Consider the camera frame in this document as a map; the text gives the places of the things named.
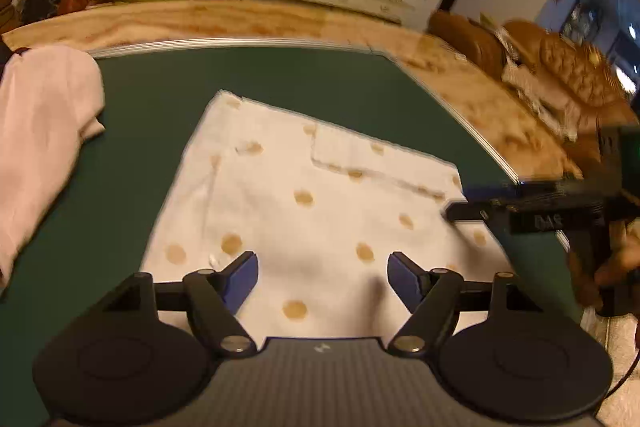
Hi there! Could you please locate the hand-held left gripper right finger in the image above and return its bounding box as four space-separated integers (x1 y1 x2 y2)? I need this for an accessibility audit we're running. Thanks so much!
386 251 546 355

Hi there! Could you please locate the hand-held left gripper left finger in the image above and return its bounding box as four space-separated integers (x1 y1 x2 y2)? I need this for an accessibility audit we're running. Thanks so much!
102 251 261 355

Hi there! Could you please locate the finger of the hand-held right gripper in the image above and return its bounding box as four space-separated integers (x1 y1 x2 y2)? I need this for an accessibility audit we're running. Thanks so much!
462 181 523 204
444 201 512 224

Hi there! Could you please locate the white polka dot garment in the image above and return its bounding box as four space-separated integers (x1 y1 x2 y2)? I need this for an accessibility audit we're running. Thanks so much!
140 89 516 340

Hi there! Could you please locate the person's right hand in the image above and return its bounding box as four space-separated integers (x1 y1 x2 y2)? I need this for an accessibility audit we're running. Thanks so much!
567 219 640 310

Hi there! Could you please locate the white lace sofa cover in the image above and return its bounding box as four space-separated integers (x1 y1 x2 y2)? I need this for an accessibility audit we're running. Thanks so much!
492 27 581 142

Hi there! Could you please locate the brown tufted leather sofa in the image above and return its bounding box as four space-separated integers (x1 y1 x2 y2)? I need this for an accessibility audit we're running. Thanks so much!
427 9 640 180

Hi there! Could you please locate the pink garment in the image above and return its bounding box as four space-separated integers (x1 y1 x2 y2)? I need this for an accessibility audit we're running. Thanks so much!
0 44 107 290

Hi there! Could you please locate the black and red garment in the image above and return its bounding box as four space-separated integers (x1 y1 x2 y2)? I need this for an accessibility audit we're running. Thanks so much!
0 32 32 70

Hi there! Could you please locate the dark framed wall picture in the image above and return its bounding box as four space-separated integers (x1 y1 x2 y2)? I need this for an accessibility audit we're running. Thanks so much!
560 0 603 45

